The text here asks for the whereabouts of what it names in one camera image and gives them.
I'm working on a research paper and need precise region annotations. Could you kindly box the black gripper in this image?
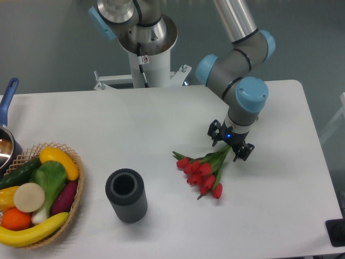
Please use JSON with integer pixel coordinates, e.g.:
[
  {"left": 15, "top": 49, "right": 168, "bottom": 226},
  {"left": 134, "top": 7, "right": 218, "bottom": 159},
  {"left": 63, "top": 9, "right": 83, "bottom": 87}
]
[{"left": 208, "top": 119, "right": 255, "bottom": 162}]

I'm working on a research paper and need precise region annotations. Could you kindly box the red tulip bouquet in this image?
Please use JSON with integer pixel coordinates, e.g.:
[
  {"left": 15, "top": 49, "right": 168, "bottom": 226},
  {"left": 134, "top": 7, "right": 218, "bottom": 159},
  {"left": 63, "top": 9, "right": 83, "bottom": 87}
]
[{"left": 172, "top": 145, "right": 231, "bottom": 199}]

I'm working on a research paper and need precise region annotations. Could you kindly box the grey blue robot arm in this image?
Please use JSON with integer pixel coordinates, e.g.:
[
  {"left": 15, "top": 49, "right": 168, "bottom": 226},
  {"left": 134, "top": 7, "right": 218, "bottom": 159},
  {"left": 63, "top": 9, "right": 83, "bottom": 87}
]
[{"left": 88, "top": 1, "right": 275, "bottom": 160}]

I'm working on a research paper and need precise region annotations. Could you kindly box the dark grey ribbed vase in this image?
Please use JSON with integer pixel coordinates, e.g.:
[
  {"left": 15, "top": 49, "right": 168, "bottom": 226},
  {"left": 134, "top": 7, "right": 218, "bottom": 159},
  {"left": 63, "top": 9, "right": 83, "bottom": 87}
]
[{"left": 105, "top": 168, "right": 148, "bottom": 223}]

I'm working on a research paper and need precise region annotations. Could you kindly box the black device table edge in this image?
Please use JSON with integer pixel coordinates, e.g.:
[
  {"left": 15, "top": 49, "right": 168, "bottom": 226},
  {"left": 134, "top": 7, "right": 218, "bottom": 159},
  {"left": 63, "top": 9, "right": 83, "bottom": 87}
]
[{"left": 325, "top": 219, "right": 344, "bottom": 247}]

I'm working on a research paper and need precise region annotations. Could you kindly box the purple sweet potato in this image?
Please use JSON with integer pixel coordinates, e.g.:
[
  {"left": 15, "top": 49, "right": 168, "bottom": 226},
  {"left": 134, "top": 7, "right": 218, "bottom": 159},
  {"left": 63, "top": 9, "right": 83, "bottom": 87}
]
[{"left": 51, "top": 181, "right": 78, "bottom": 215}]

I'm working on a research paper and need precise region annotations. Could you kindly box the green bok choy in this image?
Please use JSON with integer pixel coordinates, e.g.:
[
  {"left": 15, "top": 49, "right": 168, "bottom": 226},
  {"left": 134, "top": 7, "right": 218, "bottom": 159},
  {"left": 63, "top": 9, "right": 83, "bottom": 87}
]
[{"left": 30, "top": 161, "right": 67, "bottom": 225}]

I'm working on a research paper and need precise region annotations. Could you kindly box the yellow squash top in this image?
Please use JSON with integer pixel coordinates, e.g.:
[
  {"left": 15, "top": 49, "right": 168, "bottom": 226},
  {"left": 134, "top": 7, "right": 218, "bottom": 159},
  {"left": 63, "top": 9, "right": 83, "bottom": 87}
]
[{"left": 39, "top": 146, "right": 79, "bottom": 181}]

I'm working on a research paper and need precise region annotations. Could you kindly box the woven wicker basket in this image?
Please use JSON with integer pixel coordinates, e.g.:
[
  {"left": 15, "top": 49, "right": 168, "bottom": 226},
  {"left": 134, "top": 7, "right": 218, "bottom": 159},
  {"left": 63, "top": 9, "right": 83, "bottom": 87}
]
[{"left": 5, "top": 142, "right": 85, "bottom": 249}]

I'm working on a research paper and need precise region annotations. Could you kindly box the beige round slice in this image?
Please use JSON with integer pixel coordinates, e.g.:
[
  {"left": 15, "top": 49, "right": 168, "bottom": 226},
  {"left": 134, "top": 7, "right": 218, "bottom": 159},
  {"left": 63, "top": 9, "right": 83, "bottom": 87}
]
[{"left": 13, "top": 182, "right": 45, "bottom": 213}]

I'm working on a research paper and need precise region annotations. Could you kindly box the dark green cucumber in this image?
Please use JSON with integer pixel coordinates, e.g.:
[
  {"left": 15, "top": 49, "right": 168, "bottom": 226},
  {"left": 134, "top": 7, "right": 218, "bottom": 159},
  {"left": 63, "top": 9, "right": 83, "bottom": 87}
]
[{"left": 1, "top": 158, "right": 41, "bottom": 189}]

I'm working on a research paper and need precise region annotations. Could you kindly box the small yellow pepper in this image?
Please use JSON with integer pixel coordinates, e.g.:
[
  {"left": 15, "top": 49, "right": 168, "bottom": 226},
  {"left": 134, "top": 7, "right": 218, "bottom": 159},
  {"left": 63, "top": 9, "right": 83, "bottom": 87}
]
[{"left": 0, "top": 186, "right": 19, "bottom": 212}]

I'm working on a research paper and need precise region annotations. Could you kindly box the orange fruit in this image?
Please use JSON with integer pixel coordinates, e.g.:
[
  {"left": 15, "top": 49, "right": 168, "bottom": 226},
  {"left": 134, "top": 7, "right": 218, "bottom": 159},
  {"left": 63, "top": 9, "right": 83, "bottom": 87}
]
[{"left": 1, "top": 208, "right": 31, "bottom": 231}]

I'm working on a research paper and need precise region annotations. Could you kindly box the long yellow squash front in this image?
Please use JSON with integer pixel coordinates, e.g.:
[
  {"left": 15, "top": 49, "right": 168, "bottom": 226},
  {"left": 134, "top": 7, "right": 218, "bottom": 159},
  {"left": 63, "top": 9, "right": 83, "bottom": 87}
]
[{"left": 1, "top": 212, "right": 69, "bottom": 248}]

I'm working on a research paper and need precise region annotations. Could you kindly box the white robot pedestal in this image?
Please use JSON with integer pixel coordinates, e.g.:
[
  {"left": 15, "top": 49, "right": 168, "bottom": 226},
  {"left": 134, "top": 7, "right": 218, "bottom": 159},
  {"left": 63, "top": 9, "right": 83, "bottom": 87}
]
[{"left": 93, "top": 15, "right": 192, "bottom": 91}]

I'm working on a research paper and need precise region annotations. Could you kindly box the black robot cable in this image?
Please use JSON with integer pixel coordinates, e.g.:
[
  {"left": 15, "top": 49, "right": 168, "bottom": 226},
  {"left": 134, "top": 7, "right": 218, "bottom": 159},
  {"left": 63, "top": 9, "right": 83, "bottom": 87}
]
[{"left": 135, "top": 42, "right": 150, "bottom": 88}]

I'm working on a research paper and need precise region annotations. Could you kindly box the blue handled saucepan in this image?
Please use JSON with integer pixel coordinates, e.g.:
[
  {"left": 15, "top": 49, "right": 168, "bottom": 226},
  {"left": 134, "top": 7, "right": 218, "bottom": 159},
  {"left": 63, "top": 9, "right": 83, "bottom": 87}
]
[{"left": 1, "top": 78, "right": 22, "bottom": 178}]

